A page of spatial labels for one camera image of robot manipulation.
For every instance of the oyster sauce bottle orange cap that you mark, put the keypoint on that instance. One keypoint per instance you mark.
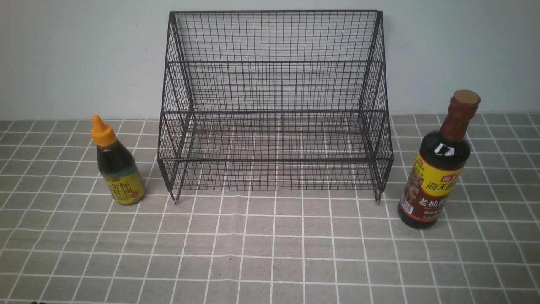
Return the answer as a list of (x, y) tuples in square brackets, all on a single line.
[(116, 164)]

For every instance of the dark soy sauce bottle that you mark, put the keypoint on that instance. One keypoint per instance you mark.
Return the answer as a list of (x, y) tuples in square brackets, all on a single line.
[(438, 165)]

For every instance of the grey checkered tablecloth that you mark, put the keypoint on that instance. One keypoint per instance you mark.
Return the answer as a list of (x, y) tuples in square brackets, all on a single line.
[(64, 239)]

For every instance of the black wire mesh shelf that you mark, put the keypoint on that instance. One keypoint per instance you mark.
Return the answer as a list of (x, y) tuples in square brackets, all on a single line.
[(261, 100)]

